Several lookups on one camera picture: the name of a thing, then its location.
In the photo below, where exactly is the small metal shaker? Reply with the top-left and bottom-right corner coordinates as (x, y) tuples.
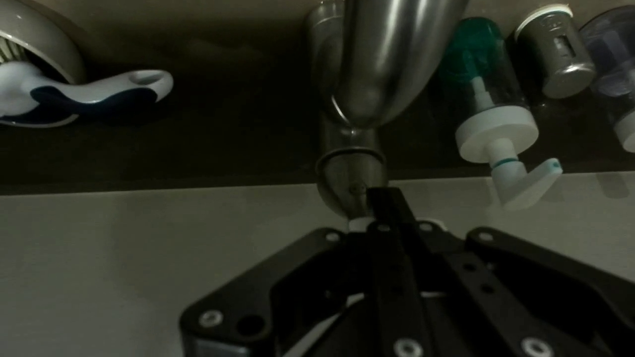
(506, 3), (597, 104)

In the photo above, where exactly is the green soap dispenser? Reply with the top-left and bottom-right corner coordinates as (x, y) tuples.
(436, 15), (565, 213)

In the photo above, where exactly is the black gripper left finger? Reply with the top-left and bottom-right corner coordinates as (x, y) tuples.
(178, 187), (432, 357)

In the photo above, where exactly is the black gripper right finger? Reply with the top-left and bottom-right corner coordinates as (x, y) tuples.
(383, 187), (635, 357)

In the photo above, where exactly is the dark clear soap dispenser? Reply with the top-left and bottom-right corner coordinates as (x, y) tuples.
(579, 5), (635, 155)

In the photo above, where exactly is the silver brush holder dish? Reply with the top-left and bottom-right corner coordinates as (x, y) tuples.
(0, 0), (89, 130)

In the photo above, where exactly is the brushed steel faucet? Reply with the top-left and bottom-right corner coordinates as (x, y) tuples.
(301, 0), (470, 132)

